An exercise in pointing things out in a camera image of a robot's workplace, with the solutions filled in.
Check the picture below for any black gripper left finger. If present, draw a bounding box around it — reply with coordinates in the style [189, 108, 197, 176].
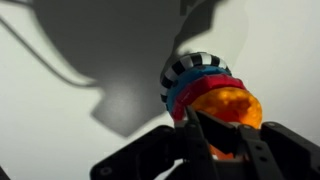
[89, 106, 218, 180]

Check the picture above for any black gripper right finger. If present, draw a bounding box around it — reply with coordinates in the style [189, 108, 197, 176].
[196, 111, 320, 180]

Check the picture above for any blue stacking ring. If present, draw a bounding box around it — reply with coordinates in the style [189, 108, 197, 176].
[165, 64, 232, 115]

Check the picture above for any red stacking ring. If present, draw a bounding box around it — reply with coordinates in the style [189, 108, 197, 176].
[171, 73, 247, 122]

